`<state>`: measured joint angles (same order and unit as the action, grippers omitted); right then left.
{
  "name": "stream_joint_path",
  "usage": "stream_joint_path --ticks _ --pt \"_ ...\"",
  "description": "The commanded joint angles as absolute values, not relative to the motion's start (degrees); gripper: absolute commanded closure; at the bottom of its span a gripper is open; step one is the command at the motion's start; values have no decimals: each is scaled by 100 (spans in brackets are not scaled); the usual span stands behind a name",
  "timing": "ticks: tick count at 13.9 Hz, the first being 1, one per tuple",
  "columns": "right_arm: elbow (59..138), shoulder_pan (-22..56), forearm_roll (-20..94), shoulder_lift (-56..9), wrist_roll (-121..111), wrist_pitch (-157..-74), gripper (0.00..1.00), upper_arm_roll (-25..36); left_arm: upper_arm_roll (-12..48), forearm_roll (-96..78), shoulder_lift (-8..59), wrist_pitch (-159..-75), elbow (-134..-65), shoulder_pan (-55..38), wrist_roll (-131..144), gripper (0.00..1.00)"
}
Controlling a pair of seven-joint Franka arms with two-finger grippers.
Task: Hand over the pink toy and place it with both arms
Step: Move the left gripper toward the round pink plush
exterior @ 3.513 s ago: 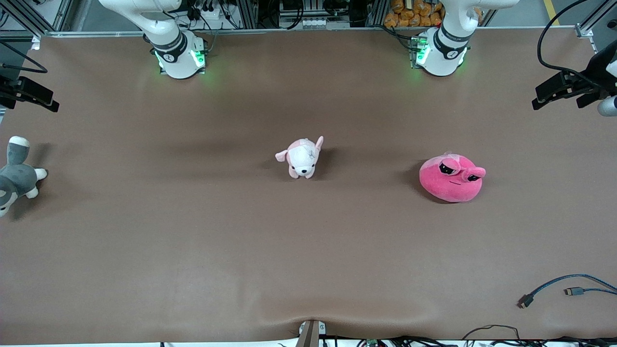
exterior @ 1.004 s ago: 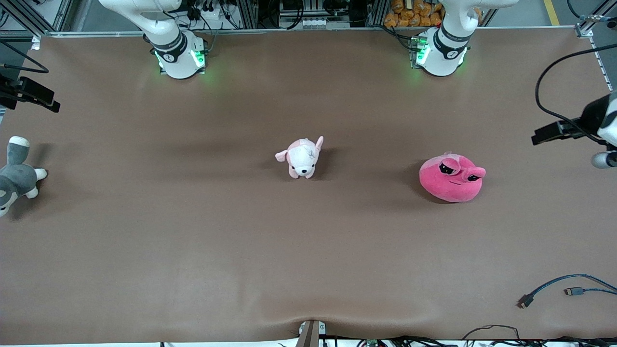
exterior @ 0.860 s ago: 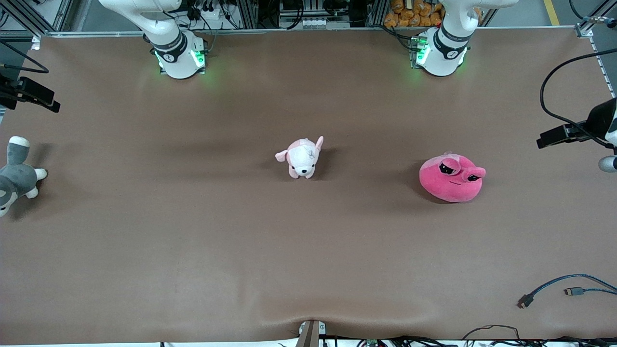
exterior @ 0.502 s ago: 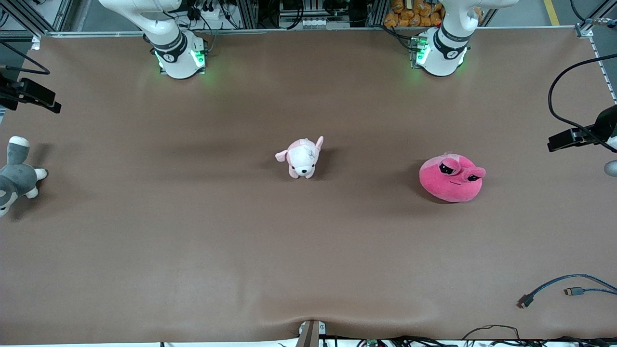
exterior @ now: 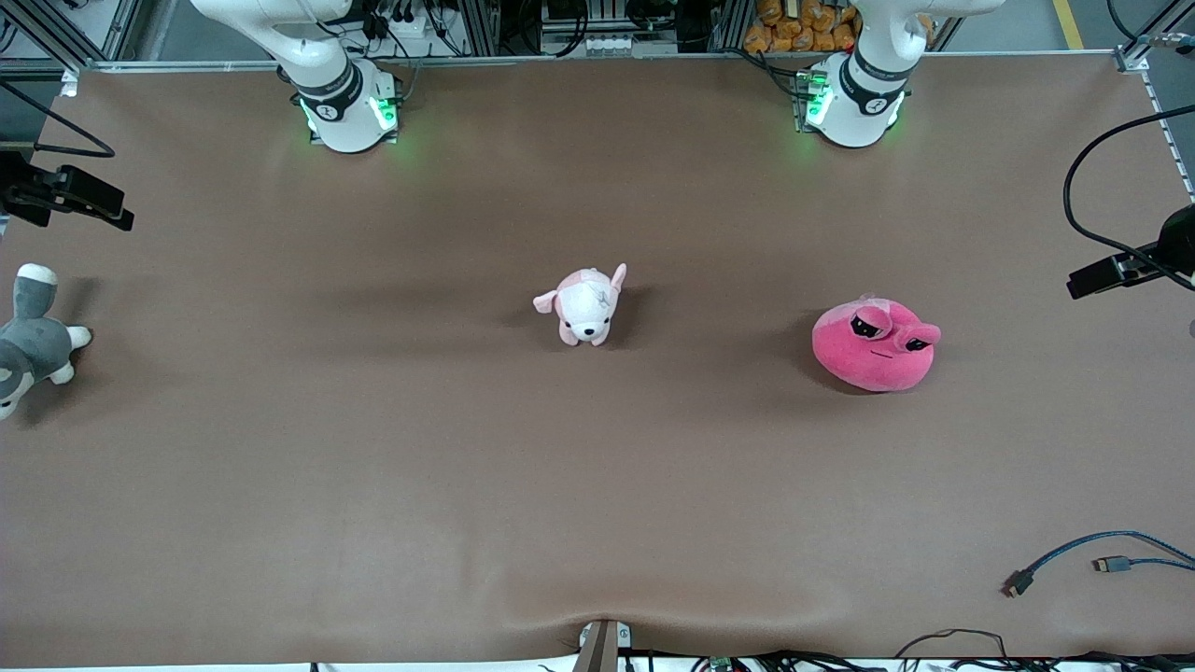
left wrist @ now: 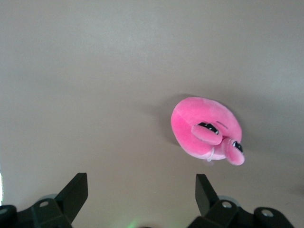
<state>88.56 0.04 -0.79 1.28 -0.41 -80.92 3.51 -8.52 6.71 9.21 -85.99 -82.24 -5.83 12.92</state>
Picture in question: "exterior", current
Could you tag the grey husky plush toy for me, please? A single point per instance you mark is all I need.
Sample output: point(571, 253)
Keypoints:
point(33, 345)

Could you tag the pile of orange plush toys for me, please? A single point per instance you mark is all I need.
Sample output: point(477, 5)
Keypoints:
point(803, 23)

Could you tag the aluminium table frame rail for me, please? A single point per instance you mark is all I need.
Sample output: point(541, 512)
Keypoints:
point(607, 59)

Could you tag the light pink dog plush toy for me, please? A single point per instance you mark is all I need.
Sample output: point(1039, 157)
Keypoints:
point(586, 313)

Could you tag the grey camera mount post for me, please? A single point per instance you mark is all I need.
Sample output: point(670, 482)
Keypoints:
point(600, 646)

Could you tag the hot pink frog plush toy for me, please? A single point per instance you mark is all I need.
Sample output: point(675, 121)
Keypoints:
point(873, 355)

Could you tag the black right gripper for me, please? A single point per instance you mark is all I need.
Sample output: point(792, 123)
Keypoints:
point(21, 189)

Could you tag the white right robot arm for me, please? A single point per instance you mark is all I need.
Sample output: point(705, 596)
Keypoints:
point(336, 93)

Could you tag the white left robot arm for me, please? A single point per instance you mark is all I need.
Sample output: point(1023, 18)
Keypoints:
point(854, 93)

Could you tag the white power strip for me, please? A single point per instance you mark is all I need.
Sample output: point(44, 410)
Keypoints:
point(411, 23)

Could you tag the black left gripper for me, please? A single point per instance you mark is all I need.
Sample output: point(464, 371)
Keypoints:
point(1178, 236)

